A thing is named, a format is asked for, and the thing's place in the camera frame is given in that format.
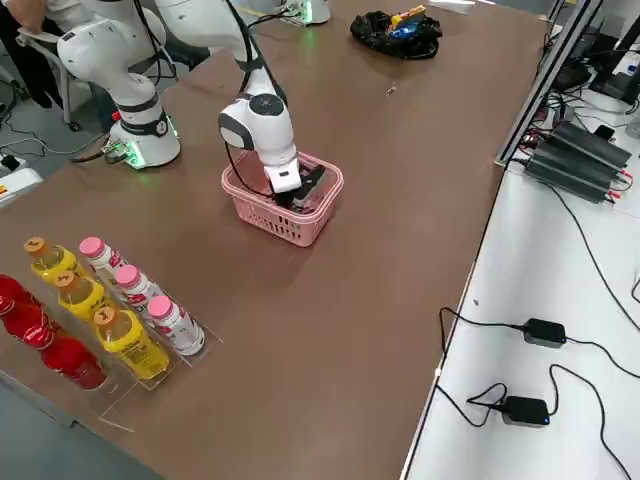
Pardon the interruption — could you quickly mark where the clear acrylic bottle stand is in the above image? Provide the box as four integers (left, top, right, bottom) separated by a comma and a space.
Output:
0, 249, 225, 434

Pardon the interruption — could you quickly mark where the red drink bottle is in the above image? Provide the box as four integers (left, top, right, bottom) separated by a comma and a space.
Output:
0, 273, 34, 321
4, 302, 61, 351
39, 337, 109, 391

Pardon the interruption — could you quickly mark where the person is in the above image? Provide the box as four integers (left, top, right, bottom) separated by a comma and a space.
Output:
0, 0, 86, 109

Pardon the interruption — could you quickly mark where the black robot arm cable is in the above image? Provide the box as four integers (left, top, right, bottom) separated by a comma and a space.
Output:
247, 9, 301, 26
132, 0, 291, 201

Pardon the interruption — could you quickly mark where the black power adapter box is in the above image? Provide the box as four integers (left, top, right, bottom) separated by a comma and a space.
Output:
523, 144, 624, 204
547, 122, 632, 174

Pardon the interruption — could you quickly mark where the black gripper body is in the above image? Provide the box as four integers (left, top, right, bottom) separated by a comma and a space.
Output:
294, 166, 330, 201

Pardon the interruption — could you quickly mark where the pink plastic basket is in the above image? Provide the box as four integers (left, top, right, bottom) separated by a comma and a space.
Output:
221, 149, 345, 249

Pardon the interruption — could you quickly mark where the blue Oreo biscuit box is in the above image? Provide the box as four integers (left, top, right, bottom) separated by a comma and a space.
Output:
389, 22, 424, 40

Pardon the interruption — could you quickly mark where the small black charger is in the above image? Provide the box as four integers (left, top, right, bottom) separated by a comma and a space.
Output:
501, 395, 551, 427
523, 318, 568, 349

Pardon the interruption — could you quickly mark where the yellow drink bottle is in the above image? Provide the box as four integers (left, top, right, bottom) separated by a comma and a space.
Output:
24, 237, 79, 281
92, 305, 171, 384
52, 272, 109, 321

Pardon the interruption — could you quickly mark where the white box with warning label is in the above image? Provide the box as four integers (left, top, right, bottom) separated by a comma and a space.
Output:
0, 167, 44, 210

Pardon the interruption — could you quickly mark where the black monitor stand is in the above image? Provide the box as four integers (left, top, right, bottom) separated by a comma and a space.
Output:
588, 29, 640, 105

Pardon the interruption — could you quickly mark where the grey chair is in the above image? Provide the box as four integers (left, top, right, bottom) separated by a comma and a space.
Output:
14, 27, 82, 132

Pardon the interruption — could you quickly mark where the white printed drink bottle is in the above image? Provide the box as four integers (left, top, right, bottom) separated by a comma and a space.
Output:
79, 237, 126, 284
147, 295, 206, 356
114, 264, 164, 312

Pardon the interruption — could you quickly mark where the black plastic bag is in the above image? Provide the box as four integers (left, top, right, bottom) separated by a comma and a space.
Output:
349, 9, 444, 60

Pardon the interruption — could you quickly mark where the yellow Nabati wafer box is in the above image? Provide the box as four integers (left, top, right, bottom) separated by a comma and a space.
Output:
391, 4, 429, 29

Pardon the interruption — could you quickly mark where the black charger cable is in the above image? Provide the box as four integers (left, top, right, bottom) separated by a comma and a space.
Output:
467, 363, 636, 480
438, 307, 640, 379

